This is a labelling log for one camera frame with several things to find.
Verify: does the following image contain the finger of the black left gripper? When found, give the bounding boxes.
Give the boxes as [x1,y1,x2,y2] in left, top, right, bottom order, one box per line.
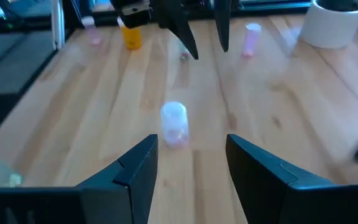
[158,0,200,60]
[213,0,232,53]

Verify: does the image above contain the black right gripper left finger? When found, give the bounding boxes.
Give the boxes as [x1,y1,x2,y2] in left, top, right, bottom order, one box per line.
[0,134,158,224]

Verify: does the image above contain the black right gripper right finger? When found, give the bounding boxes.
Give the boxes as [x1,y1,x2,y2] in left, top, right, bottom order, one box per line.
[226,134,358,224]

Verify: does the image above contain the orange medicine bottle white cap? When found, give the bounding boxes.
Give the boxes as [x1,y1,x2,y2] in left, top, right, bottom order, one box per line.
[120,25,143,50]

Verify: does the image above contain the clear bottle red white pills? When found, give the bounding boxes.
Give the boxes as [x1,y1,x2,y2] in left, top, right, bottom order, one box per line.
[178,43,192,62]

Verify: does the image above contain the clear bottle green label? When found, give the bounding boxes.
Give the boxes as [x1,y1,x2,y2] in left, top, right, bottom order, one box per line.
[160,101,190,149]

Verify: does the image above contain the white plant pot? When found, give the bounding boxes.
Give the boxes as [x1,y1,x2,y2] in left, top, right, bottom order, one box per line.
[300,0,358,50]

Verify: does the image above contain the white upright post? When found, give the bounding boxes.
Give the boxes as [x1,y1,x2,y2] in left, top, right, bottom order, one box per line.
[50,0,66,50]

